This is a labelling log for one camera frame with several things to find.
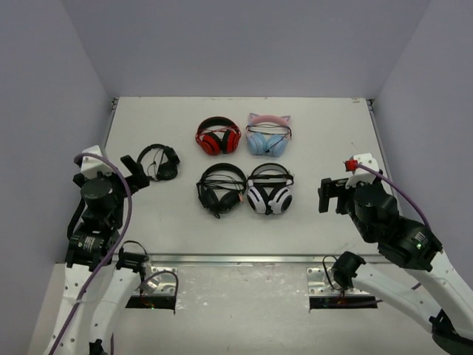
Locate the black on-ear headphones with cable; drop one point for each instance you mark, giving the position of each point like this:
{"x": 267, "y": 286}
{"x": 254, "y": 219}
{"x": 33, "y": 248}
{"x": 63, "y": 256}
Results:
{"x": 166, "y": 169}

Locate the red and black headphones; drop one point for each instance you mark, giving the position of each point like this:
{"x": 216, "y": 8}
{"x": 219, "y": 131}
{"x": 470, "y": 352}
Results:
{"x": 218, "y": 135}

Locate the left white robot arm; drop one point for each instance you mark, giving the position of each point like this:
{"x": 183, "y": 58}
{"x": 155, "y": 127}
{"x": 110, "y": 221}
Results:
{"x": 96, "y": 290}

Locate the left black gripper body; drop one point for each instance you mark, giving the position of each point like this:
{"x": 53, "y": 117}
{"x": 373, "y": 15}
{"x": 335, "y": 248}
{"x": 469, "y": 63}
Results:
{"x": 132, "y": 176}

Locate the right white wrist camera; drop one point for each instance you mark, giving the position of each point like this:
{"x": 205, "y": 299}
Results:
{"x": 364, "y": 168}

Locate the pink blue cat-ear headphones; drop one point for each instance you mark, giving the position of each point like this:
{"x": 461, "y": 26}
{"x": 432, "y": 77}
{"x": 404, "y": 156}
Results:
{"x": 268, "y": 134}

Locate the metal base plate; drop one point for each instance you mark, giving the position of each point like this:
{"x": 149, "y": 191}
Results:
{"x": 320, "y": 281}
{"x": 162, "y": 281}

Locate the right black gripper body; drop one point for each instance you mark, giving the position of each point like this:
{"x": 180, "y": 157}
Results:
{"x": 344, "y": 205}

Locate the white and black headphones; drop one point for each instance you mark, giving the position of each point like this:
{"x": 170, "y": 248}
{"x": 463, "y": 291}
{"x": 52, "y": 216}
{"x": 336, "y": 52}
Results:
{"x": 269, "y": 189}

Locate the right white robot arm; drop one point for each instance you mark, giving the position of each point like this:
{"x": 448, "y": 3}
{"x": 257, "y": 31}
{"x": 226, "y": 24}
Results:
{"x": 445, "y": 311}

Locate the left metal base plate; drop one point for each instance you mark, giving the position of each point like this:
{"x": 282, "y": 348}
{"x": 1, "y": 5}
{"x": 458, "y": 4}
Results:
{"x": 162, "y": 281}

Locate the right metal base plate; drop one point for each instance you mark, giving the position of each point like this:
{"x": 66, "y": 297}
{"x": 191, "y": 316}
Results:
{"x": 320, "y": 281}

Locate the aluminium rail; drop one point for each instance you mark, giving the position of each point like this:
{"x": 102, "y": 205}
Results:
{"x": 240, "y": 259}

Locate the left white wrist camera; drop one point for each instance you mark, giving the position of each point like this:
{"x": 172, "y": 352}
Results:
{"x": 91, "y": 167}

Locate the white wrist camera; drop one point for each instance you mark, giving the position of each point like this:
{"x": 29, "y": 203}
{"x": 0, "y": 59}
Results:
{"x": 91, "y": 167}
{"x": 364, "y": 168}

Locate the black over-ear headphones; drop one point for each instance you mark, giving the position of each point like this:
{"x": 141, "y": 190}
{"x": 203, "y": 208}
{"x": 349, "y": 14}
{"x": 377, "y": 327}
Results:
{"x": 221, "y": 187}

